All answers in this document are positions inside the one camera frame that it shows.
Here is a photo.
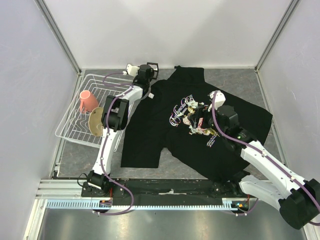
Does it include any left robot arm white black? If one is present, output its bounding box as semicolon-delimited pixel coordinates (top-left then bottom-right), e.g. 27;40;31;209
87;62;159;197

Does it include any white wire basket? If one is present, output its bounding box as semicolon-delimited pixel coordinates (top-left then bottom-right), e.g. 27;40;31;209
55;73;132;148

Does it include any black printed t-shirt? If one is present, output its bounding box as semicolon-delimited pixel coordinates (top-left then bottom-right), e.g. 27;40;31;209
120;64;273;182

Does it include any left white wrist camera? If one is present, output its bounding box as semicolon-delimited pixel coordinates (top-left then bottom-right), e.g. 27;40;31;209
122;63;140;77

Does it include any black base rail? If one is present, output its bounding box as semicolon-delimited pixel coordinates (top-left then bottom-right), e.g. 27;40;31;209
81;178;248;200

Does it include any toothed aluminium cable rail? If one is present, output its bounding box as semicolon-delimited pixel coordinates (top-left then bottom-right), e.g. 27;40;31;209
46;199;238;211

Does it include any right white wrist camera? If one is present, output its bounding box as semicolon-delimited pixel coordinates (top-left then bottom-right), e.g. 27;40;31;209
208;90;226;111

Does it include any pink plastic cup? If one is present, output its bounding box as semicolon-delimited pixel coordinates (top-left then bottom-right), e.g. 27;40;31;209
79;90;99;113

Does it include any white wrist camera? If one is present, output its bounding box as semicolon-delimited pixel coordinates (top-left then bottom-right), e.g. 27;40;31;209
122;63;140;77
208;90;226;111

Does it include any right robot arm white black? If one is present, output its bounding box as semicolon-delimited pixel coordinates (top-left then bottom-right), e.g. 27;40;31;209
188;105;320;230

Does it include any tan round plate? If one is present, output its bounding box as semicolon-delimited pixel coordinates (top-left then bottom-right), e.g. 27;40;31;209
88;107;104;137

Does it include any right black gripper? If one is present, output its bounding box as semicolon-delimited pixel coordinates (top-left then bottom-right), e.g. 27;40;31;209
187;102;227;137

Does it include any small black open box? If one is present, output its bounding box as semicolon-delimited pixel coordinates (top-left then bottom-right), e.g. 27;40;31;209
146;62;159;81

